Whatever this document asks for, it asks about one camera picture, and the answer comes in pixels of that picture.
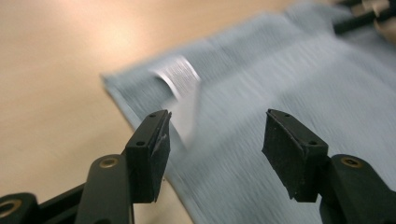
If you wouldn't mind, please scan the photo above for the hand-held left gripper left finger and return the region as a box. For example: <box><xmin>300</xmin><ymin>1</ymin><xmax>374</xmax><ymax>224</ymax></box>
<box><xmin>123</xmin><ymin>108</ymin><xmax>173</xmax><ymax>205</ymax></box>

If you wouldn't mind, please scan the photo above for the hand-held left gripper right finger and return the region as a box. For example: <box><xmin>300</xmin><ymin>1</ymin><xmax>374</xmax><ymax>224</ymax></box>
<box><xmin>261</xmin><ymin>108</ymin><xmax>330</xmax><ymax>203</ymax></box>

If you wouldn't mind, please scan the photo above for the light blue towel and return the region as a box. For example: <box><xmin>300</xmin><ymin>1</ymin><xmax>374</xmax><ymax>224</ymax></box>
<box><xmin>101</xmin><ymin>1</ymin><xmax>396</xmax><ymax>224</ymax></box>

